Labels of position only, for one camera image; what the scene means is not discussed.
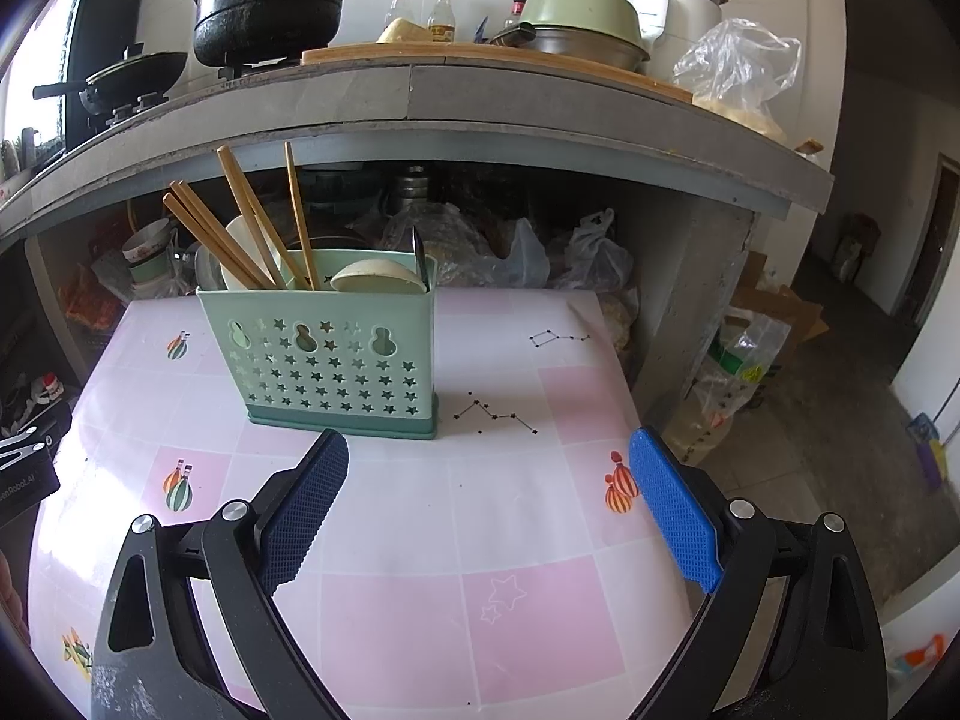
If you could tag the black wok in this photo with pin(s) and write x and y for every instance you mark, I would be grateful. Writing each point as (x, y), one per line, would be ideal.
(135, 71)

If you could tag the large crumpled plastic bag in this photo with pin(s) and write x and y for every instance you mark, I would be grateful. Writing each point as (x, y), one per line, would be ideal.
(450, 240)

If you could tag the orange and white object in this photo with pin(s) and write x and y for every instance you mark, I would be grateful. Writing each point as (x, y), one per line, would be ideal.
(921, 652)

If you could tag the orange snack packets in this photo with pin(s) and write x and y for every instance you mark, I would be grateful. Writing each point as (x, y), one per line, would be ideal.
(90, 296)

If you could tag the pale yellow block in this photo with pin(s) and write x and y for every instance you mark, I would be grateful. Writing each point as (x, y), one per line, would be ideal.
(405, 31)

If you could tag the dark upright panel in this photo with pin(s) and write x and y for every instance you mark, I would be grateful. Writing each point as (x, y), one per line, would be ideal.
(105, 15)

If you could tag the green basin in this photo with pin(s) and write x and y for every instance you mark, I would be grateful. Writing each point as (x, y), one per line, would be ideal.
(585, 15)

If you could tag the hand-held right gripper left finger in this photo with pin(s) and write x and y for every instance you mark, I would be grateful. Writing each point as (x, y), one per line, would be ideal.
(307, 510)

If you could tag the purple and blue floor tool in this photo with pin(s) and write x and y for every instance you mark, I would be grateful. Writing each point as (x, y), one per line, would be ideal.
(930, 450)

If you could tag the wooden cutting board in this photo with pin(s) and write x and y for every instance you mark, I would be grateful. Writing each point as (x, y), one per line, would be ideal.
(487, 54)

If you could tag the green star-cutout utensil holder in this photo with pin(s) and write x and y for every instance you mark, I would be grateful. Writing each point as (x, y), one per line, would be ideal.
(322, 390)

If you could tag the wooden door frame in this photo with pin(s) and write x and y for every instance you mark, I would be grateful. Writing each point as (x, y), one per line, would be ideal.
(930, 240)

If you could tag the stacked metal pots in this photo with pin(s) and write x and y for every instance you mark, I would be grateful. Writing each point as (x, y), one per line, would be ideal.
(410, 184)

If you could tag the clear plastic bag with grains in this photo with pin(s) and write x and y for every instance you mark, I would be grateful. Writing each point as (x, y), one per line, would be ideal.
(739, 75)

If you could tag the plastic bag with green packet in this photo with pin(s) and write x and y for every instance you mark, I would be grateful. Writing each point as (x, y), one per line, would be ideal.
(739, 382)

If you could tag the green bowl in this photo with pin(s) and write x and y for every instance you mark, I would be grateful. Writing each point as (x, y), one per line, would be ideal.
(154, 268)

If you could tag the clear bottle brown cap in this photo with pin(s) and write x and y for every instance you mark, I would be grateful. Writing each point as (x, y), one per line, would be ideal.
(399, 11)

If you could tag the white jar woven lid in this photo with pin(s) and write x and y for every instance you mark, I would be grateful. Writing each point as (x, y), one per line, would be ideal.
(675, 4)

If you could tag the black cast-iron pot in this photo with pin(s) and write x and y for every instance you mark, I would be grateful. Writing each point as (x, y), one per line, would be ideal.
(270, 15)

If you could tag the labelled bottle yellow cap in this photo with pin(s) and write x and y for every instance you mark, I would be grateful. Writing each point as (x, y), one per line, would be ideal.
(442, 19)

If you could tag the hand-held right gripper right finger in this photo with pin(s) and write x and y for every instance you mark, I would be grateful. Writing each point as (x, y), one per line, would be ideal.
(675, 510)

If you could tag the pink checked tablecloth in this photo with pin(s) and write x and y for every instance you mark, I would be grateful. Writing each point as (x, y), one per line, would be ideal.
(450, 525)

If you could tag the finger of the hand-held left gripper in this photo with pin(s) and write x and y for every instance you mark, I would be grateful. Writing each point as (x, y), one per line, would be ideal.
(45, 427)

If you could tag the black gas stove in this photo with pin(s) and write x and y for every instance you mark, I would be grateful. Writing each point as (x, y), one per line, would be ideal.
(120, 121)

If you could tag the grey concrete counter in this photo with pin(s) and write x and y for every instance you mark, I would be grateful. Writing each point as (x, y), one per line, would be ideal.
(525, 112)

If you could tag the cardboard box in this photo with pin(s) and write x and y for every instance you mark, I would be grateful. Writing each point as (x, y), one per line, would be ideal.
(784, 311)

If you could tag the white round spoon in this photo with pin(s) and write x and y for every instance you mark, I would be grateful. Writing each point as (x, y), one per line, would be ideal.
(379, 277)

